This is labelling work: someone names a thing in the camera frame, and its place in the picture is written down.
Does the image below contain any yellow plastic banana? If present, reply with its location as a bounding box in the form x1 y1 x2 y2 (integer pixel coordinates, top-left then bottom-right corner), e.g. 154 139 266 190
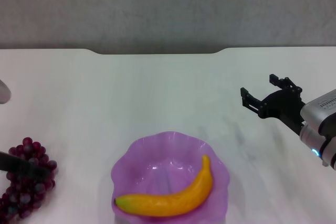
113 154 214 217

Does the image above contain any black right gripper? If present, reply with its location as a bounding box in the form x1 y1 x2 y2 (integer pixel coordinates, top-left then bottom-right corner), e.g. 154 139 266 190
239 73 307 136

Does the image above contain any dark red grape bunch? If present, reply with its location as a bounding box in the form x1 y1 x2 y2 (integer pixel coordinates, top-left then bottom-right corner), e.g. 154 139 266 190
0 136 58 222

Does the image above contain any purple scalloped plastic plate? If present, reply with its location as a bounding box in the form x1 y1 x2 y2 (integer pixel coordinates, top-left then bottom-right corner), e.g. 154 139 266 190
110 131 231 221

